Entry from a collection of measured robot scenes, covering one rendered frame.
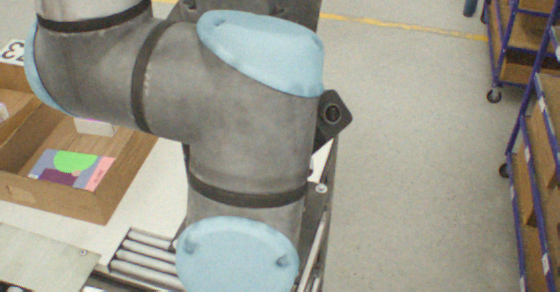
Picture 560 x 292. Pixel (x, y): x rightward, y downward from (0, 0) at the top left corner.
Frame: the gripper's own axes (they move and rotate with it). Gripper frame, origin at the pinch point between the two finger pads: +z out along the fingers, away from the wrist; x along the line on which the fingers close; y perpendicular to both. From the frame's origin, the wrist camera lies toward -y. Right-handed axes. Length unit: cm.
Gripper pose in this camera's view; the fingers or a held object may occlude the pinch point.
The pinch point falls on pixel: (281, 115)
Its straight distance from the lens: 71.9
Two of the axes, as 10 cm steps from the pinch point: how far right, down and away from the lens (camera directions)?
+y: -8.2, 5.2, 2.2
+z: 0.5, -3.2, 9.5
